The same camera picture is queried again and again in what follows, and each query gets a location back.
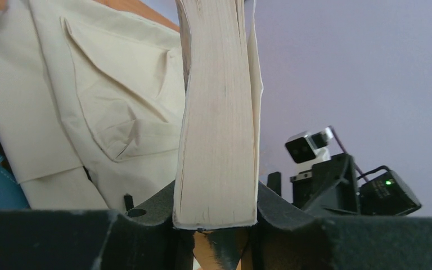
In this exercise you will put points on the cream canvas backpack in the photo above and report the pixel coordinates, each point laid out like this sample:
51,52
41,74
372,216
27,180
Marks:
91,103

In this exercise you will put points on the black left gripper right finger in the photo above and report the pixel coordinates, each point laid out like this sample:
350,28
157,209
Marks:
288,238

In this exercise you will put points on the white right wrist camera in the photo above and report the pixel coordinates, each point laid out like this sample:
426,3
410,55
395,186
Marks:
307,149

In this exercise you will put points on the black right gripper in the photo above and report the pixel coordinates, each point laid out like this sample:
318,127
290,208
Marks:
329,188

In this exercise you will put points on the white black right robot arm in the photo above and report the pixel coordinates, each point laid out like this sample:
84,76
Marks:
385,195

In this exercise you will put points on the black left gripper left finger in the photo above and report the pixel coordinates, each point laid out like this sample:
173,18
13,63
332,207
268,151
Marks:
142,238

